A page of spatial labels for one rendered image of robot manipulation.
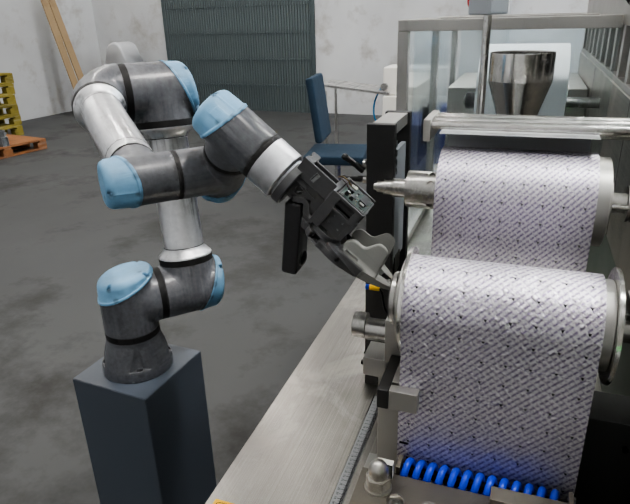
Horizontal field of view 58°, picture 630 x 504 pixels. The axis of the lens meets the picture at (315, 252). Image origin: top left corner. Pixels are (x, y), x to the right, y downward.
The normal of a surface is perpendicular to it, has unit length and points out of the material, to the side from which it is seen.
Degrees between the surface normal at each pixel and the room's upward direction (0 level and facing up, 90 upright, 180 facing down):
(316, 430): 0
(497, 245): 92
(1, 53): 90
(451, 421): 90
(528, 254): 92
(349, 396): 0
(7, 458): 0
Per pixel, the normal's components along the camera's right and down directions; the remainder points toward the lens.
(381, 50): -0.40, 0.36
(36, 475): -0.03, -0.92
